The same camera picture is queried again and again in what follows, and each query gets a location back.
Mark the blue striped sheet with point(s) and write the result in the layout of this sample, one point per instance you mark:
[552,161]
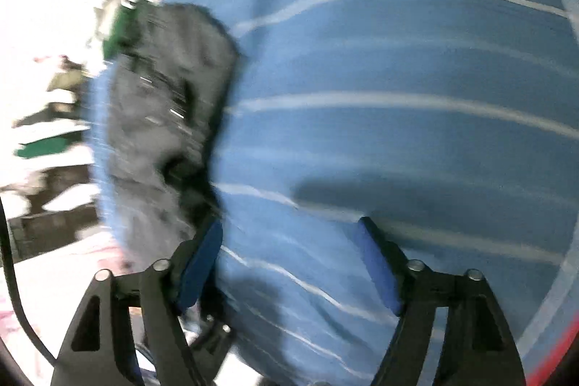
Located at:
[384,119]

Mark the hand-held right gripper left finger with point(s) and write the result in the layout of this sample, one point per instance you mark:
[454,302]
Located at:
[202,264]

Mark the dark low furniture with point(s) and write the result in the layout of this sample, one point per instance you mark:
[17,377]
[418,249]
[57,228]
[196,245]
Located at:
[49,227]

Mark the small green cloth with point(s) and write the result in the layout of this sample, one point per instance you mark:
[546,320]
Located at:
[40,146]

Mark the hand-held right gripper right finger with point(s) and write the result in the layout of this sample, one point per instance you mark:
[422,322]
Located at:
[377,268]

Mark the dark grey garment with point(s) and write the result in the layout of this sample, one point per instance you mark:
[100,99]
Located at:
[172,96]

